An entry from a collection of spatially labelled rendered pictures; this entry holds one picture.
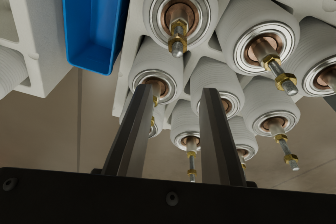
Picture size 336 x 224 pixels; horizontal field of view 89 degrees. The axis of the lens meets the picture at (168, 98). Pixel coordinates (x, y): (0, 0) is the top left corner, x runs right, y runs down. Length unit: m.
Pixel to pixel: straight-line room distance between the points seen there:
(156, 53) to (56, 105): 0.63
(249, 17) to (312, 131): 0.74
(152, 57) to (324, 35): 0.25
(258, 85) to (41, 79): 0.48
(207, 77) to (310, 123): 0.63
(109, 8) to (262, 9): 0.37
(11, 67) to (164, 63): 0.32
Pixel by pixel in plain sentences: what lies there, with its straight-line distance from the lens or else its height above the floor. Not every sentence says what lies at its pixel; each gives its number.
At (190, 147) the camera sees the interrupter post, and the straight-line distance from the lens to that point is 0.38.
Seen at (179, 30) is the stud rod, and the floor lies 0.30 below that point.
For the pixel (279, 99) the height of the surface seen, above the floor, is 0.23.
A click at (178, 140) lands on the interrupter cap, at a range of 0.39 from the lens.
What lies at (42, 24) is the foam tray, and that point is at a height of 0.15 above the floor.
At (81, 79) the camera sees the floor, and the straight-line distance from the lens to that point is 0.69.
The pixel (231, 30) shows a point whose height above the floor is 0.24.
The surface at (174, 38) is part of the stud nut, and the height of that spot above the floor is 0.33.
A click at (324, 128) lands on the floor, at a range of 0.94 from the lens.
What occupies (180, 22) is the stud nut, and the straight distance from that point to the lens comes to 0.19.
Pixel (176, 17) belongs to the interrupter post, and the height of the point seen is 0.28.
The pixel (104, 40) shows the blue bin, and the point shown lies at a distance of 0.56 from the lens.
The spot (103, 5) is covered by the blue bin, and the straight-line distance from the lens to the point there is 0.52.
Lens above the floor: 0.47
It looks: 48 degrees down
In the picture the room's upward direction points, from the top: 174 degrees counter-clockwise
